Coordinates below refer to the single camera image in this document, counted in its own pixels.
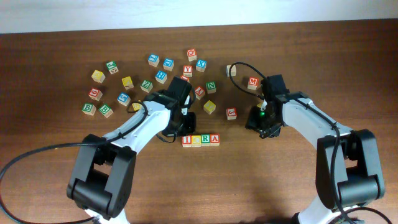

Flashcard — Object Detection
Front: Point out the plain wooden block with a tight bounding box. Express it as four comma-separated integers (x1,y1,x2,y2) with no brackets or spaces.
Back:
226,65,237,77

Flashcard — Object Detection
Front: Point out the green J block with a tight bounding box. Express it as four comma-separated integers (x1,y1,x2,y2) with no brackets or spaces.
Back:
106,61,119,74

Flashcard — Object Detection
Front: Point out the green B block right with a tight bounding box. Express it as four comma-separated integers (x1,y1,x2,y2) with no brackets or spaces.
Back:
98,104,113,118

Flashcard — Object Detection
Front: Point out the yellow block centre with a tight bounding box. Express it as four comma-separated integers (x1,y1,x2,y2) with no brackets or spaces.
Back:
203,100,216,114

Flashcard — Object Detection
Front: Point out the red I block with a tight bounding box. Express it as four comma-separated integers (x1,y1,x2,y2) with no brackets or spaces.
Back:
182,135,192,147

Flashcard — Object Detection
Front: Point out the yellow block far left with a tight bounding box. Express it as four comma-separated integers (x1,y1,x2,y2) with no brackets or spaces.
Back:
91,70,106,83

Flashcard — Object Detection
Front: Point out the blue X block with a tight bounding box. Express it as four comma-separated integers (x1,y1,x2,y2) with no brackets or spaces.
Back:
196,59,207,72

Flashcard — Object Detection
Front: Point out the blue D block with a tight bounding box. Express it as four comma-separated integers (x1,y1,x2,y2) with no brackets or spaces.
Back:
163,58,175,71

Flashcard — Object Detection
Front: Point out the green R block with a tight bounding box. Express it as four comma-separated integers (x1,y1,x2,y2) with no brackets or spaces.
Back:
201,134,211,147

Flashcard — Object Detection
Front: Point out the red M block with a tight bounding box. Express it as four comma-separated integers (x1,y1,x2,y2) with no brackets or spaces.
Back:
248,77,259,90

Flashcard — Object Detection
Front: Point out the red C block top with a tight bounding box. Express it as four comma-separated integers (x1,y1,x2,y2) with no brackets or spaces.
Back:
187,49,197,62

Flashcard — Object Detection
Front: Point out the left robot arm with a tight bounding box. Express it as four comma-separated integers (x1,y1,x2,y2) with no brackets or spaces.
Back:
67,77,196,223

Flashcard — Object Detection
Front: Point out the blue block top left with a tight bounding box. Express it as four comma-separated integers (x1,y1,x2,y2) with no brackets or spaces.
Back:
147,54,160,67

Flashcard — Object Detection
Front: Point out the green b block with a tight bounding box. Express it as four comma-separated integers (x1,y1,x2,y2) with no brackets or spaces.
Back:
98,104,113,118
81,103,96,116

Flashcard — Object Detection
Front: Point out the red 9 block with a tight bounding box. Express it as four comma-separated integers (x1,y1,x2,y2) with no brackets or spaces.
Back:
88,88,103,101

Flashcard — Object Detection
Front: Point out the red Y block tilted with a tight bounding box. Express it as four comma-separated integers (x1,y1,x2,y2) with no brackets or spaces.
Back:
195,86,206,100

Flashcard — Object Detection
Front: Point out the blue H block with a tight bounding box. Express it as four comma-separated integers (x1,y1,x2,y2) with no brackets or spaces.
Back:
155,70,167,84

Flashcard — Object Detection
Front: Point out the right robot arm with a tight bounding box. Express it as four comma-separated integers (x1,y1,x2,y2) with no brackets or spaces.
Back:
245,75,386,223

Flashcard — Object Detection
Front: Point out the green Z block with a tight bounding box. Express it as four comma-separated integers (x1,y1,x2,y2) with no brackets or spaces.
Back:
140,80,153,93

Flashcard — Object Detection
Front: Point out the red 3 block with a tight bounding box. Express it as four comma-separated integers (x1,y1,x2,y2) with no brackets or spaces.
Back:
226,108,237,120

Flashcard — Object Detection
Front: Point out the green N block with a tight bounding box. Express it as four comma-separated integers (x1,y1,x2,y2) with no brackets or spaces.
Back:
206,82,216,94

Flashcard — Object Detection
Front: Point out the red E block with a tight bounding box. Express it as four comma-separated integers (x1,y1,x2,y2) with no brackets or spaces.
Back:
180,75,190,83

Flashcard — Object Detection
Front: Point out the red A block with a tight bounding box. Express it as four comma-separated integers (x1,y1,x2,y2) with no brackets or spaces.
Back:
210,134,220,146

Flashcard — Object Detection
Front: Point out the yellow C block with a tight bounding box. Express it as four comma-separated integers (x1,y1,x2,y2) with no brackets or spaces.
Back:
192,135,201,147

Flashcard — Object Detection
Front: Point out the yellow block upper left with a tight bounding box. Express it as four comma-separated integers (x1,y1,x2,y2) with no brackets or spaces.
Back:
121,76,134,90

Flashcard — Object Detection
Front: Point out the green B block left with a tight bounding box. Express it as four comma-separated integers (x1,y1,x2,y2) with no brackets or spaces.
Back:
81,103,96,116

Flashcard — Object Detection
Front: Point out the blue 5 block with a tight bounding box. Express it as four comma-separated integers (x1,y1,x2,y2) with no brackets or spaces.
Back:
117,93,131,106

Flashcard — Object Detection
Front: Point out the yellow S block left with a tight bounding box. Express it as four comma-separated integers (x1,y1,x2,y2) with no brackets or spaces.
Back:
132,103,142,112

